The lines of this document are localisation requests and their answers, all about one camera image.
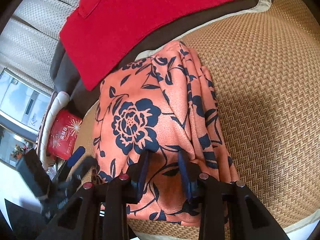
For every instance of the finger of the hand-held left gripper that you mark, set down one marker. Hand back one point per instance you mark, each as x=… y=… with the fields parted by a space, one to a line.
x=76 y=155

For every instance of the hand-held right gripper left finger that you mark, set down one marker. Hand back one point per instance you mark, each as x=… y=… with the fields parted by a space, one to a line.
x=143 y=172

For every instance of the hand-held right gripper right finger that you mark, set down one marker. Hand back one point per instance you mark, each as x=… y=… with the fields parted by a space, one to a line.
x=184 y=172

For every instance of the orange floral garment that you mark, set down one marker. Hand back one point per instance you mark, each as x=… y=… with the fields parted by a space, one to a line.
x=130 y=100

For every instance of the red starburst box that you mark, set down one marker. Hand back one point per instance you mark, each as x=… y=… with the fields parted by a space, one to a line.
x=62 y=135

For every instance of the window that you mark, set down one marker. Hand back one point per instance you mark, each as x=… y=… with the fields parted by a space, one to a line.
x=17 y=97

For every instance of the woven rattan mat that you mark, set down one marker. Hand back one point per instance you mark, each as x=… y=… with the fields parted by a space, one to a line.
x=262 y=92

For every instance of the beige dotted upholstery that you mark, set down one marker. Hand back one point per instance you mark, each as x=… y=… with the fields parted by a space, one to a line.
x=32 y=30

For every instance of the red cloth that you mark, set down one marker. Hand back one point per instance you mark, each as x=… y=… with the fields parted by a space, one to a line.
x=150 y=17

